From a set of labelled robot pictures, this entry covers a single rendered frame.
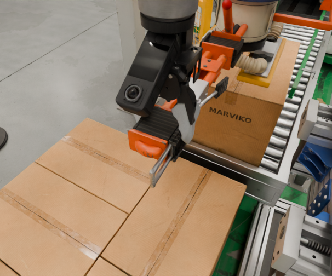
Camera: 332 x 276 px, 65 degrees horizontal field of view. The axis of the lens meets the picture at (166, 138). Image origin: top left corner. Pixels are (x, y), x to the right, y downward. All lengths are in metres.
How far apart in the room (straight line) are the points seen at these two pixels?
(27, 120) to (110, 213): 1.68
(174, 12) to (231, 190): 1.03
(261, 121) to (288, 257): 0.64
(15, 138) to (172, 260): 1.85
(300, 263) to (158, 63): 0.54
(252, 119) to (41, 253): 1.01
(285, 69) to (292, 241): 0.86
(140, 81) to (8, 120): 2.48
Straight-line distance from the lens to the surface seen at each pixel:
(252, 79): 0.86
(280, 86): 1.22
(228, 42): 0.75
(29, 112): 2.79
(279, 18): 0.99
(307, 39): 2.80
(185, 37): 0.40
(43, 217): 1.28
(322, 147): 1.07
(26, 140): 2.50
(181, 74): 0.37
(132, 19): 2.08
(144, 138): 0.44
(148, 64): 0.35
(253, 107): 1.14
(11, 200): 1.40
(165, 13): 0.33
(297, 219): 0.73
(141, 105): 0.33
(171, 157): 0.45
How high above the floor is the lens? 1.58
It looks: 45 degrees down
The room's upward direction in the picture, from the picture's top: straight up
